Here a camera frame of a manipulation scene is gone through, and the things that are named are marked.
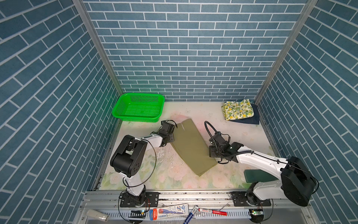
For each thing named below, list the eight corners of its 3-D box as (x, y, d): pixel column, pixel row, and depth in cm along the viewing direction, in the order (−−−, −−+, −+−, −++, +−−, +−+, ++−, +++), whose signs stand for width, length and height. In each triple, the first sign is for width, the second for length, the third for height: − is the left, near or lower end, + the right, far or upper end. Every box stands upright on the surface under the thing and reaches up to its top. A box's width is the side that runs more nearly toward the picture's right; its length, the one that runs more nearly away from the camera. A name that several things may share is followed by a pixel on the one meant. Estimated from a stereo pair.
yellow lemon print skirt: (224, 120, 108) (226, 115, 103) (220, 104, 120) (222, 98, 115) (252, 121, 108) (255, 115, 103) (246, 104, 120) (248, 99, 115)
